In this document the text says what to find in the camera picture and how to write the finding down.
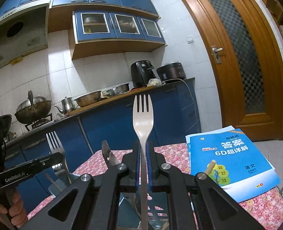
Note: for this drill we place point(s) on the steel knife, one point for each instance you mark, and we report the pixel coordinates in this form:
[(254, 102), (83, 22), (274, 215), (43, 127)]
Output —
[(108, 157)]

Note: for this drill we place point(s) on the black air fryer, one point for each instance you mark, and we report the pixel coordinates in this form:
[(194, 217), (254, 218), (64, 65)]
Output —
[(141, 75)]

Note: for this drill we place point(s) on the steel kettle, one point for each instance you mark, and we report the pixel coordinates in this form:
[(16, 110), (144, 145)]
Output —
[(67, 105)]

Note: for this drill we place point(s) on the wooden chopstick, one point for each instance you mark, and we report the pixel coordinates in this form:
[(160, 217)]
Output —
[(210, 167)]

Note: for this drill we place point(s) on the pink floral tablecloth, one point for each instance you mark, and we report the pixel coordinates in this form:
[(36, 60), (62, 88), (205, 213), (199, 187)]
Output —
[(172, 155)]

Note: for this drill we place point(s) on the glass-front wall cabinet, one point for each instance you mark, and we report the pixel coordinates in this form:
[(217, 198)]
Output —
[(96, 37)]

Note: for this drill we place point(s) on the black pan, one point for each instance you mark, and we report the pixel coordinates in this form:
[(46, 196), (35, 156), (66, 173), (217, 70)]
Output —
[(7, 123)]

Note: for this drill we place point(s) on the range hood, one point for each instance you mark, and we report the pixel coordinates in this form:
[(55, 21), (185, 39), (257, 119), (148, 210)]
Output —
[(28, 45)]

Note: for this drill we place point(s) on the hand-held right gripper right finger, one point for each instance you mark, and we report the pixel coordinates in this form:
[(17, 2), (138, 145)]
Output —
[(149, 165)]

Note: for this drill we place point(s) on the small white plastic bag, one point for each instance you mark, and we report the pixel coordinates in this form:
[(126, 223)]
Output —
[(154, 82)]

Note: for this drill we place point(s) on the white wall switch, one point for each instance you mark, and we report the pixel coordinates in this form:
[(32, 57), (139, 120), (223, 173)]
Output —
[(190, 39)]

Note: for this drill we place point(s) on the steel wok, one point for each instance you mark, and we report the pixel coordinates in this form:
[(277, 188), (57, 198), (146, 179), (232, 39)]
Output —
[(33, 112)]

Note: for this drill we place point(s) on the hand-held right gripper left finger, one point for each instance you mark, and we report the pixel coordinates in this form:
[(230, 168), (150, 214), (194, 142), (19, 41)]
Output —
[(138, 165)]

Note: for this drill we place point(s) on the steel fork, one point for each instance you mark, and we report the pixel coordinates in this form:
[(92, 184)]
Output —
[(143, 124), (54, 143)]

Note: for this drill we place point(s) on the dark rice cooker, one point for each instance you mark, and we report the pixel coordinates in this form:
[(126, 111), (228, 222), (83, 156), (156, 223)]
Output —
[(172, 71)]

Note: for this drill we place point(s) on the steel basin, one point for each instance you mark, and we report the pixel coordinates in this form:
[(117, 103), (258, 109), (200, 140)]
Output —
[(118, 89)]

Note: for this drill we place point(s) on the steel colander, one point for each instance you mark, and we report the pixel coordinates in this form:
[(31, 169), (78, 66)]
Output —
[(87, 100)]

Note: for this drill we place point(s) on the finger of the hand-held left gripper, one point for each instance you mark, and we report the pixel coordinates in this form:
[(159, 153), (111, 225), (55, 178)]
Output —
[(52, 159)]

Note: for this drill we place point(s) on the blue workbook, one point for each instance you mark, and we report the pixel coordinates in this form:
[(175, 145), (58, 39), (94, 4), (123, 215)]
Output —
[(240, 153)]

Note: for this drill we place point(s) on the gas stove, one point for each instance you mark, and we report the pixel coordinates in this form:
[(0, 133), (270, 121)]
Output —
[(40, 124)]

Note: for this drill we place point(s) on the person's left hand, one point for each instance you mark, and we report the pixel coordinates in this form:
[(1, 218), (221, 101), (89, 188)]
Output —
[(16, 208)]

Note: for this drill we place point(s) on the steel ladle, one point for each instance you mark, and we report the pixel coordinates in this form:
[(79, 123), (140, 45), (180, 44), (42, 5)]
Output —
[(30, 95)]

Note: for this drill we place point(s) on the blue base cabinets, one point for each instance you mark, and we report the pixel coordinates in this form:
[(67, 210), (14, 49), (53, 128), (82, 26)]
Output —
[(112, 129)]

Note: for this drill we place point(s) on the wooden door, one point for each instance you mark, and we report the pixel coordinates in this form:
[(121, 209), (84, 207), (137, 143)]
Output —
[(204, 40)]

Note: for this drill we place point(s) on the light blue utensil box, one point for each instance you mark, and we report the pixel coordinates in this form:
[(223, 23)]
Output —
[(57, 189)]

